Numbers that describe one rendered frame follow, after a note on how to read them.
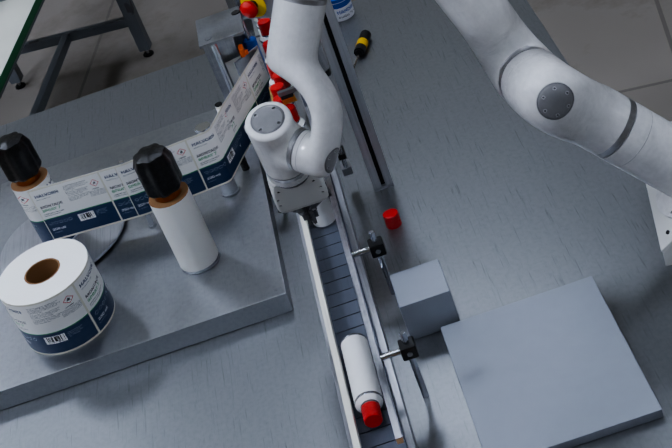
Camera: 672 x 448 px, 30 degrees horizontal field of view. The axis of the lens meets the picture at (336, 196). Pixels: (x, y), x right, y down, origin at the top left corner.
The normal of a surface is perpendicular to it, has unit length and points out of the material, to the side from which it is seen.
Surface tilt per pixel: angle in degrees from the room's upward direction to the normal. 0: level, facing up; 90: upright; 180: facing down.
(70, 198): 90
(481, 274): 0
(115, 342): 0
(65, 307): 90
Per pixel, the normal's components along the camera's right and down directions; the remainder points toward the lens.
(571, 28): -0.29, -0.76
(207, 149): 0.22, 0.53
